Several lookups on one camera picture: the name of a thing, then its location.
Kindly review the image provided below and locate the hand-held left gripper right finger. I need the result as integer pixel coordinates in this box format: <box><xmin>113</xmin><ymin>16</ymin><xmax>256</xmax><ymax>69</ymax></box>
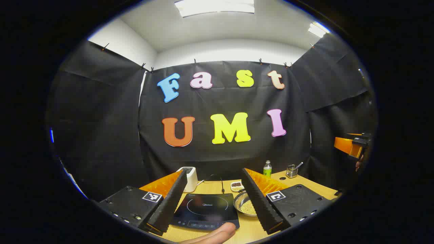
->
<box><xmin>241</xmin><ymin>168</ymin><xmax>333</xmax><ymax>235</ymax></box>

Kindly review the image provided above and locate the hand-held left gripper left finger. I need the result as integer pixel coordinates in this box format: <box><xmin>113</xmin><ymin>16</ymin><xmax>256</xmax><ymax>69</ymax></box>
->
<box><xmin>98</xmin><ymin>169</ymin><xmax>188</xmax><ymax>237</ymax></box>

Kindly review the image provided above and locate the stainless steel pot black handle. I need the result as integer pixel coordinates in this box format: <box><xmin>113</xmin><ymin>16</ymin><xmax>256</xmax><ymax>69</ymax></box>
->
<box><xmin>233</xmin><ymin>190</ymin><xmax>258</xmax><ymax>217</ymax></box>

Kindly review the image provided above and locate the black induction cooktop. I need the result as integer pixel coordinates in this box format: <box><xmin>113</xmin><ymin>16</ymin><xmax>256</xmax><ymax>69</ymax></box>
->
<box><xmin>171</xmin><ymin>193</ymin><xmax>240</xmax><ymax>231</ymax></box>

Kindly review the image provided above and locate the pile of soybeans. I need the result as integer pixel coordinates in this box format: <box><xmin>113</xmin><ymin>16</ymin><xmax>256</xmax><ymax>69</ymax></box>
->
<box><xmin>237</xmin><ymin>199</ymin><xmax>257</xmax><ymax>216</ymax></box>

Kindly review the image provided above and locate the white countertop appliance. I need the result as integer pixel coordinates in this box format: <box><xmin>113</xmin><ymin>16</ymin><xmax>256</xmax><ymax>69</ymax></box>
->
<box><xmin>176</xmin><ymin>166</ymin><xmax>198</xmax><ymax>193</ymax></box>

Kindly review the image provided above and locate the black backdrop cloth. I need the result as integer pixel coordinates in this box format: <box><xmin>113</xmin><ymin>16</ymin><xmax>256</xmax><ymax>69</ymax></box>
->
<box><xmin>46</xmin><ymin>32</ymin><xmax>378</xmax><ymax>202</ymax></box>

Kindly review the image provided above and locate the small ceiling light panel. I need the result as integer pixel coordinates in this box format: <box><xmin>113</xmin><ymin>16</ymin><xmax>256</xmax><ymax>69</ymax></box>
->
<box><xmin>308</xmin><ymin>21</ymin><xmax>330</xmax><ymax>38</ymax></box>

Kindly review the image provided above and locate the large ceiling light panel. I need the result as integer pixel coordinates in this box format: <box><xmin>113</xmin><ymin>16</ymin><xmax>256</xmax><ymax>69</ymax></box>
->
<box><xmin>175</xmin><ymin>0</ymin><xmax>255</xmax><ymax>17</ymax></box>

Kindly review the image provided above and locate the black power cable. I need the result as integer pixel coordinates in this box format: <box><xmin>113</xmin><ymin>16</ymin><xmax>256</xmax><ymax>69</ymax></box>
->
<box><xmin>198</xmin><ymin>174</ymin><xmax>226</xmax><ymax>194</ymax></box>

